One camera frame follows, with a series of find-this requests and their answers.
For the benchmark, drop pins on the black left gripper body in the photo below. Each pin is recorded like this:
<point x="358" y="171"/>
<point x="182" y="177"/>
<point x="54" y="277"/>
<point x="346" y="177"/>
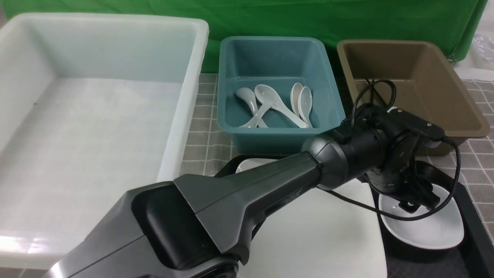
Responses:
<point x="377" y="145"/>

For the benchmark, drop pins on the white square rice plate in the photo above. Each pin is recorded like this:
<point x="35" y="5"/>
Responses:
<point x="317" y="236"/>

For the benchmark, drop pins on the small white bowl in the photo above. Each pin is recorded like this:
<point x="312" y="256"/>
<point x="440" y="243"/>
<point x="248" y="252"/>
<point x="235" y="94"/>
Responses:
<point x="443" y="230"/>

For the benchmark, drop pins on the white ceramic spoon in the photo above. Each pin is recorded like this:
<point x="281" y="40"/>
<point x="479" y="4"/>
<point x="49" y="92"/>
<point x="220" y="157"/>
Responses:
<point x="263" y="109"/>

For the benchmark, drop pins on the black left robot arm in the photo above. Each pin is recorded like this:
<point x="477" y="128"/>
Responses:
<point x="202" y="226"/>

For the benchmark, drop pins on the brown plastic bin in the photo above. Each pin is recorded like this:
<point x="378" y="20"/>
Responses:
<point x="426" y="83"/>

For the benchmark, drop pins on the white spoon front right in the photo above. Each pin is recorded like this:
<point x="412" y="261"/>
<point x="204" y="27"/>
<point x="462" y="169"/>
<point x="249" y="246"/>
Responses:
<point x="305" y="104"/>

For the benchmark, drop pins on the white spoon back right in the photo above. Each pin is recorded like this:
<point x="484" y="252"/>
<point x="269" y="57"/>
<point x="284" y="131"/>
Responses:
<point x="294" y="97"/>

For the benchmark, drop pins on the grey checked tablecloth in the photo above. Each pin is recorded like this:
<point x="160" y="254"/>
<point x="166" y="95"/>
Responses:
<point x="208" y="148"/>

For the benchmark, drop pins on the white spoon centre long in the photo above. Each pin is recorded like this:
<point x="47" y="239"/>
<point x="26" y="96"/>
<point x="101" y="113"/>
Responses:
<point x="266" y="94"/>

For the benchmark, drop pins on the teal plastic bin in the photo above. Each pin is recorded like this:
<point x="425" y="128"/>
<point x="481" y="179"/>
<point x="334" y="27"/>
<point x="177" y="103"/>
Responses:
<point x="278" y="62"/>

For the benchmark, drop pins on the white spoon far left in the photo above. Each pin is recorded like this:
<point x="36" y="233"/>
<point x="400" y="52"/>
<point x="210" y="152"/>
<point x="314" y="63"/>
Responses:
<point x="248" y="96"/>

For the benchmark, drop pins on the green backdrop cloth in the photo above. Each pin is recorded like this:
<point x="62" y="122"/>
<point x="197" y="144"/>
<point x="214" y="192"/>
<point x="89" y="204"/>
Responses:
<point x="449" y="24"/>

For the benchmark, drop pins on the clear plastic wrap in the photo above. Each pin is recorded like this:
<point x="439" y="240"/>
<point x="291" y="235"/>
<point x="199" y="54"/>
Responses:
<point x="484" y="51"/>

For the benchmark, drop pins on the black serving tray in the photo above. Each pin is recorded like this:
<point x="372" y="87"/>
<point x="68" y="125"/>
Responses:
<point x="473" y="258"/>

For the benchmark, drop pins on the large white plastic bin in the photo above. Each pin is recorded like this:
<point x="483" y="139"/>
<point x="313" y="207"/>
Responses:
<point x="91" y="106"/>

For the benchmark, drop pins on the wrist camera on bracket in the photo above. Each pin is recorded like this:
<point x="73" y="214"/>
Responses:
<point x="431" y="134"/>

